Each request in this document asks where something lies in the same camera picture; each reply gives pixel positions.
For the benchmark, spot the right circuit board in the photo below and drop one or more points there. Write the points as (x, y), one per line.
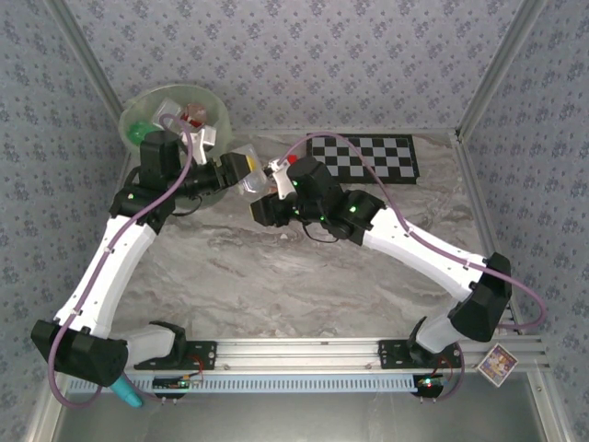
(430, 382)

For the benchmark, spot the right aluminium frame post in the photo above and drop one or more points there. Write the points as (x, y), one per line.
(499, 69)

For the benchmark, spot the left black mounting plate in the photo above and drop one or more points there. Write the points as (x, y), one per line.
(202, 354)

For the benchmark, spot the red plastic block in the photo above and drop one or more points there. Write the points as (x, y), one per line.
(291, 159)

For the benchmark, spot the circuit board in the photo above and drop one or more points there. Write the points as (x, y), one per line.
(430, 382)
(177, 383)

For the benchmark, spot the metal lower tray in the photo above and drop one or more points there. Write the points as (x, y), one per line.
(299, 419)

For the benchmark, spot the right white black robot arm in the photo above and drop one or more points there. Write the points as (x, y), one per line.
(414, 248)

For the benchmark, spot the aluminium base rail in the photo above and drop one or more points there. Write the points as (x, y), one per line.
(299, 354)

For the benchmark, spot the white bottle orange print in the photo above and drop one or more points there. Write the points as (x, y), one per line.
(253, 179)

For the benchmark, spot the black mounting plate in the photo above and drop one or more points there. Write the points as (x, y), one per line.
(391, 352)
(202, 354)

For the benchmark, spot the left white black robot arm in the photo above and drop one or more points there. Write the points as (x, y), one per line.
(110, 267)

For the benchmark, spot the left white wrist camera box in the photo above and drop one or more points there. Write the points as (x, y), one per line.
(204, 143)

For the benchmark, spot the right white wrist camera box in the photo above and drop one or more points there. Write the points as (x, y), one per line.
(281, 179)

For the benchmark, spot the teal cylinder tool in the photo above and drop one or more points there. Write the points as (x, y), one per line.
(129, 393)

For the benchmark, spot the left aluminium frame post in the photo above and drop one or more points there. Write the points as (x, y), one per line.
(87, 55)

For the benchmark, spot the right aluminium table side rail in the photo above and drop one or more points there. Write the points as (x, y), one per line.
(481, 207)

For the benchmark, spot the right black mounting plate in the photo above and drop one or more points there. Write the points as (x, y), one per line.
(391, 352)

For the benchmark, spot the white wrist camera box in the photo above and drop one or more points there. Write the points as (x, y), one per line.
(204, 143)
(281, 179)

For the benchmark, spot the colourful printed card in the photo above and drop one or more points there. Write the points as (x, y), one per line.
(497, 366)

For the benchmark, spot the aluminium frame post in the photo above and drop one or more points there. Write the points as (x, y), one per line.
(499, 69)
(87, 55)

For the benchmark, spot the left circuit board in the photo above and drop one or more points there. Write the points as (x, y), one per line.
(177, 383)

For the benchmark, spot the green labelled bottle yellow cap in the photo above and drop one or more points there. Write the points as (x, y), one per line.
(138, 131)

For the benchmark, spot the black white checkerboard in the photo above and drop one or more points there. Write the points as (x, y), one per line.
(382, 156)

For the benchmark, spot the orange juice bottle red label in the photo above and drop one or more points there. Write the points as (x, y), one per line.
(195, 115)

